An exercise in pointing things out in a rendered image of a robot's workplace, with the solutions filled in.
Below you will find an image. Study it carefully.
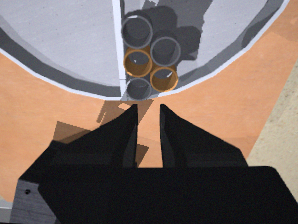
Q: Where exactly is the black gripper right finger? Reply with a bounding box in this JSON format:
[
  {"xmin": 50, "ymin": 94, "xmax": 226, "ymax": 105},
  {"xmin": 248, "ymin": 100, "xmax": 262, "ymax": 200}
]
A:
[{"xmin": 159, "ymin": 104, "xmax": 249, "ymax": 167}]

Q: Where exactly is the grey metal bushing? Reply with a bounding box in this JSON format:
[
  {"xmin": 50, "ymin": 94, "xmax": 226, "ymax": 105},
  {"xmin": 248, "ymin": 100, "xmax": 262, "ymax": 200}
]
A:
[
  {"xmin": 150, "ymin": 30, "xmax": 181, "ymax": 67},
  {"xmin": 125, "ymin": 72, "xmax": 152, "ymax": 101},
  {"xmin": 121, "ymin": 11, "xmax": 153, "ymax": 49}
]

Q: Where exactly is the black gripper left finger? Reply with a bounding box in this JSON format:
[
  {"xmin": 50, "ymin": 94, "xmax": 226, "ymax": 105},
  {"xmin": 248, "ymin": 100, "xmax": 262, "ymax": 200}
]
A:
[{"xmin": 49, "ymin": 104, "xmax": 138, "ymax": 167}]

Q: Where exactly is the bronze bushing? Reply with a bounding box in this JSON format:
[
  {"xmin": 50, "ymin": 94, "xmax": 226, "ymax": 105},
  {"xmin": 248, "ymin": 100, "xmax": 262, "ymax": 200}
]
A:
[
  {"xmin": 150, "ymin": 62, "xmax": 178, "ymax": 92},
  {"xmin": 123, "ymin": 45, "xmax": 153, "ymax": 78}
]

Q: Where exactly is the grey round turntable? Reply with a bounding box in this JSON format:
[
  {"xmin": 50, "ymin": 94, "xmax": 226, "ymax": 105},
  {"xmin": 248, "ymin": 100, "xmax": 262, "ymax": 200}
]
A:
[{"xmin": 0, "ymin": 0, "xmax": 290, "ymax": 101}]

